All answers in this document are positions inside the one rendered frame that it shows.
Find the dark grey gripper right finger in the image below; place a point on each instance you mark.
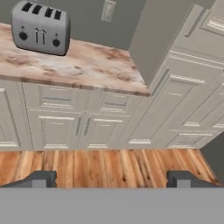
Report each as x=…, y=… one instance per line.
x=178, y=178

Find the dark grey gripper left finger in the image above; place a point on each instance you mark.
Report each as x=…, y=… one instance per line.
x=43, y=178

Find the white drawer front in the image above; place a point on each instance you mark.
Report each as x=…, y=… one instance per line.
x=189, y=140
x=115, y=104
x=57, y=97

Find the tall white cupboard door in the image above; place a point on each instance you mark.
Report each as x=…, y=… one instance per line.
x=208, y=110
x=178, y=99
x=204, y=32

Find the silver four-slot toaster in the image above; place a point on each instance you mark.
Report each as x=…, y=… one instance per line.
x=40, y=27

